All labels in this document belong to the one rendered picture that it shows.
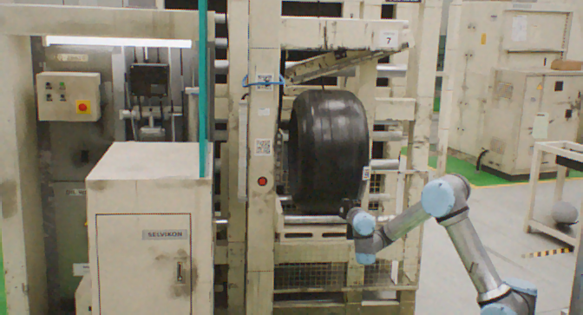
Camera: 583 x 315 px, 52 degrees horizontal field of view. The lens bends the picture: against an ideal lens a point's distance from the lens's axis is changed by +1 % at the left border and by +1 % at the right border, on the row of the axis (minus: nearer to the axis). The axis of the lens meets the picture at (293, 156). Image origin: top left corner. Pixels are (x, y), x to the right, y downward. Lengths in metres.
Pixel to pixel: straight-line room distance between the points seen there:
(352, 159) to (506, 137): 4.83
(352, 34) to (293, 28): 0.29
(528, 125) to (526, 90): 0.40
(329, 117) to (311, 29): 0.52
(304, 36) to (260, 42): 0.34
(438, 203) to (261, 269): 1.13
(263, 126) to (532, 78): 4.84
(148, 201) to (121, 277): 0.28
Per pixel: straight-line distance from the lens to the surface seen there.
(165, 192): 1.99
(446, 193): 1.96
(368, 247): 2.22
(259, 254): 2.80
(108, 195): 2.02
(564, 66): 7.47
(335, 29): 2.88
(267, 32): 2.58
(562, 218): 5.43
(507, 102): 7.18
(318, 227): 2.70
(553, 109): 7.38
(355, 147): 2.50
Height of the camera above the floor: 1.81
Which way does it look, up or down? 14 degrees down
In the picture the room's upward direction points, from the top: 2 degrees clockwise
